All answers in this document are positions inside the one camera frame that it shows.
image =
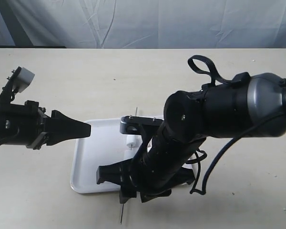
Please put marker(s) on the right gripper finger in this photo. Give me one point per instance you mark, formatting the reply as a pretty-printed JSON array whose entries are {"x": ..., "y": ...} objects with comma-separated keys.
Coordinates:
[
  {"x": 117, "y": 173},
  {"x": 125, "y": 194}
]

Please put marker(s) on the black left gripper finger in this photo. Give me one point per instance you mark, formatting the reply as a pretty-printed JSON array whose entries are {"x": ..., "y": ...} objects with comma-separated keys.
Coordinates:
[
  {"x": 53, "y": 140},
  {"x": 61, "y": 126}
]

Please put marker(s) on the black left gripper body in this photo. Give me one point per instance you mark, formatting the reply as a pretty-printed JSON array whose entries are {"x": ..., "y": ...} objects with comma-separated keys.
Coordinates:
[{"x": 23, "y": 125}]

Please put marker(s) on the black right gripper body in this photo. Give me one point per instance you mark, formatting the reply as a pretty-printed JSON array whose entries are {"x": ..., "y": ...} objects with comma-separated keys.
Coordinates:
[{"x": 154, "y": 174}]

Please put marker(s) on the thin metal skewer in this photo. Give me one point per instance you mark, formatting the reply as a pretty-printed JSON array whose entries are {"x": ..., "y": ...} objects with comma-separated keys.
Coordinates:
[{"x": 128, "y": 153}]

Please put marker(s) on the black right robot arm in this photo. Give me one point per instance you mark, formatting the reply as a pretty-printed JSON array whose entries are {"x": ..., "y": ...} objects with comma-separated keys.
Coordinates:
[{"x": 247, "y": 106}]

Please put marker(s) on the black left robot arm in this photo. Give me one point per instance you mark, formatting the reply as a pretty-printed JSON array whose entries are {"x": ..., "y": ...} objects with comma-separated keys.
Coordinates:
[{"x": 28, "y": 125}]

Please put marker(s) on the white plastic tray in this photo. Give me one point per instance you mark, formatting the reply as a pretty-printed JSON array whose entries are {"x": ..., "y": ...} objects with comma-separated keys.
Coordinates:
[{"x": 105, "y": 146}]

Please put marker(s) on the white backdrop cloth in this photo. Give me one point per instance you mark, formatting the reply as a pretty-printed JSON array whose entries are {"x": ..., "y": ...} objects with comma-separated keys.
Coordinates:
[{"x": 143, "y": 24}]

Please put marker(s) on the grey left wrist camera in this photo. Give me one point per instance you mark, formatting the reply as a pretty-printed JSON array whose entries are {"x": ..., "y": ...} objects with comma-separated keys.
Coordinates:
[{"x": 22, "y": 80}]

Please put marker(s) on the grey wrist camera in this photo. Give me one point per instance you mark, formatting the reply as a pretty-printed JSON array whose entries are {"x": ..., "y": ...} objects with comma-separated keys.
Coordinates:
[
  {"x": 22, "y": 80},
  {"x": 134, "y": 125}
]

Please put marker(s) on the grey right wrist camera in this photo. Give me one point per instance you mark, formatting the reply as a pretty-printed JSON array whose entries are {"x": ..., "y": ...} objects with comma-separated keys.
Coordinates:
[{"x": 134, "y": 125}]

